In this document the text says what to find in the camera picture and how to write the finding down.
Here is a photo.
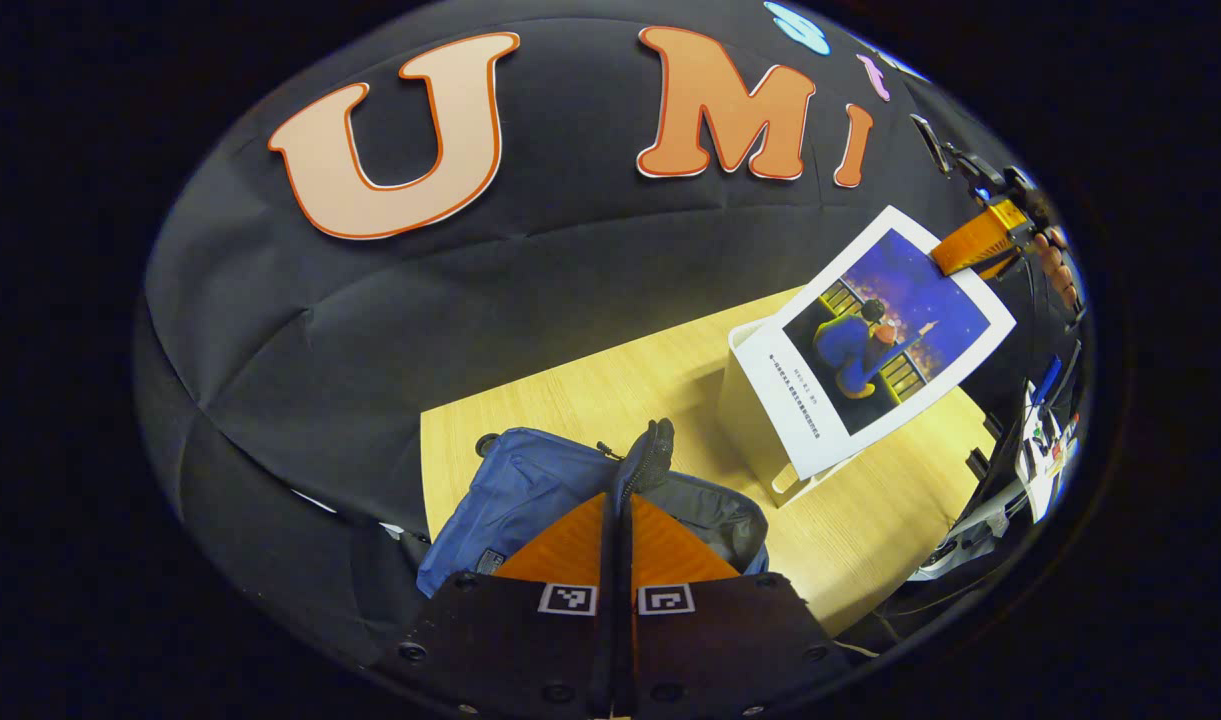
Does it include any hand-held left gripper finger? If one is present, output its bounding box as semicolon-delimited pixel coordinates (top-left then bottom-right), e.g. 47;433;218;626
375;490;621;719
620;490;851;719

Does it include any blue cover book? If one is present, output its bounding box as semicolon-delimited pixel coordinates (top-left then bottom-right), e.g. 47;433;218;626
740;205;1018;481

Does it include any white cluttered device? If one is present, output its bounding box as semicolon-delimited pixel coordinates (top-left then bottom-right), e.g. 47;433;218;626
1010;380;1079;523

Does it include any white bookshelf rack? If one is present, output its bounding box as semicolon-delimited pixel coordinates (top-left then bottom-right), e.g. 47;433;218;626
718;300;871;511

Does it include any white power strip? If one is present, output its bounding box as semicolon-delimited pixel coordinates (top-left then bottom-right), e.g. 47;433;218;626
910;500;1016;581

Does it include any blue schoolbag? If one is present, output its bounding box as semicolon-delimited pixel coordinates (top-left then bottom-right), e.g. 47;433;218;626
417;418;771;601

